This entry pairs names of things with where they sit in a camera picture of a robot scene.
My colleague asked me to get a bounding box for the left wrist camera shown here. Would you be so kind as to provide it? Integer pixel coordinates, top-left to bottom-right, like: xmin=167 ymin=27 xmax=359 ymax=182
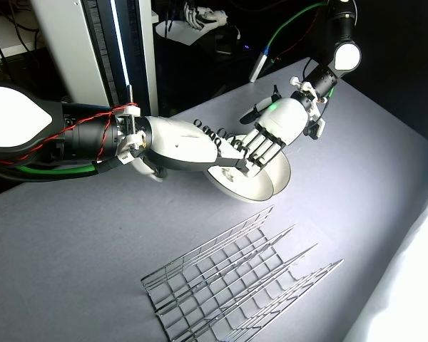
xmin=302 ymin=117 xmax=326 ymax=140

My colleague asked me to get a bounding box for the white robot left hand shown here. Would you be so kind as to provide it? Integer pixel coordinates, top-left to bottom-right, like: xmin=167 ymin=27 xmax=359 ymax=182
xmin=239 ymin=84 xmax=310 ymax=169

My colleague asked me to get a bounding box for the green cable with silver plug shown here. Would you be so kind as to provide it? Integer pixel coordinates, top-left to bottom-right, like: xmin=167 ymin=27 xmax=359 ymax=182
xmin=248 ymin=1 xmax=329 ymax=83

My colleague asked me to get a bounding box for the spare white robot hand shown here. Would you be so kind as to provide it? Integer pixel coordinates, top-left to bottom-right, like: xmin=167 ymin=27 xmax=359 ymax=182
xmin=183 ymin=1 xmax=228 ymax=29

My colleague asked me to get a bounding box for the white robot column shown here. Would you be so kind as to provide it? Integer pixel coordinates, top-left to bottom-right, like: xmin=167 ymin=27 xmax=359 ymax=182
xmin=30 ymin=0 xmax=160 ymax=115

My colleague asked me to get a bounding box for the chrome wire plate rack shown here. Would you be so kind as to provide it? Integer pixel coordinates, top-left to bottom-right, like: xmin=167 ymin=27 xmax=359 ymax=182
xmin=141 ymin=204 xmax=345 ymax=342

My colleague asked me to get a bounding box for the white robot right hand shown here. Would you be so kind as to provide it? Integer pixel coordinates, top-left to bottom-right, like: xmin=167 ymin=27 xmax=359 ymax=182
xmin=133 ymin=115 xmax=263 ymax=182

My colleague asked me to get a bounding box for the white paper sheet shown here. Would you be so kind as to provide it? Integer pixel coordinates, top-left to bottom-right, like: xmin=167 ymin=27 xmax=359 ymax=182
xmin=155 ymin=19 xmax=215 ymax=46

